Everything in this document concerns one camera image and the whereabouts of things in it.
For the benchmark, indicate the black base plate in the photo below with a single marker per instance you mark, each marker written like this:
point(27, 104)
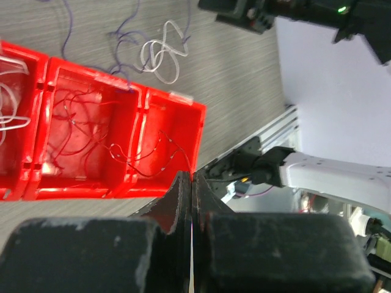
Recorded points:
point(231, 167)

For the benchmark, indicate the red three-compartment tray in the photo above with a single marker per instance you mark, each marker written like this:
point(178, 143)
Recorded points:
point(69, 132)

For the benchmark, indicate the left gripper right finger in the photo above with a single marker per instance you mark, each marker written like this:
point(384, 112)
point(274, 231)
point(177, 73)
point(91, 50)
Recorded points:
point(272, 252)

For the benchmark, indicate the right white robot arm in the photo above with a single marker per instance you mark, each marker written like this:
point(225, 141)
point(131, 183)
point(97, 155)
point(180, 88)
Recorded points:
point(361, 185)

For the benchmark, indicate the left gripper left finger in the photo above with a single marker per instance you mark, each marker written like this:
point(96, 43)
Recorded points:
point(145, 252)

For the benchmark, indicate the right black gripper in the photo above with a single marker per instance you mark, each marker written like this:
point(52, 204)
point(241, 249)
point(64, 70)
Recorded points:
point(370, 19)

